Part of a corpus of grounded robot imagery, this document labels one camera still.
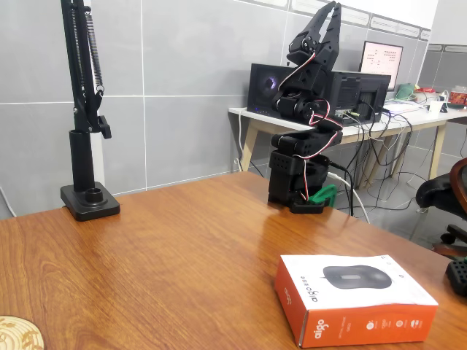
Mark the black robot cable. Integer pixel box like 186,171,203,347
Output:
328,162,355,218

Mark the green bag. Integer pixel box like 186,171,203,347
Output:
395,83,417,101

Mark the black office chair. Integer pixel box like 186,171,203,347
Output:
415,157,467,258

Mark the white wooden-leg table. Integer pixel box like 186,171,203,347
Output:
228,105,467,183

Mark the round wooden coaster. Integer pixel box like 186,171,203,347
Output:
0,315,45,350

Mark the orange white mouse box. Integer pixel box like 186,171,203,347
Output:
274,253,439,349

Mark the black computer case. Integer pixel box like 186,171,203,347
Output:
247,63,392,127

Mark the green table clamp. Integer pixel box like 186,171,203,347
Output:
308,184,337,209

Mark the black stand clamp base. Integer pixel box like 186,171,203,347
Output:
60,184,121,222

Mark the red tin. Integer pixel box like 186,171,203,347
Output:
449,87,467,109

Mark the computer monitor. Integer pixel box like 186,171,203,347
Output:
359,40,404,92

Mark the white robot power cable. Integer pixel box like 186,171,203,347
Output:
327,172,371,224

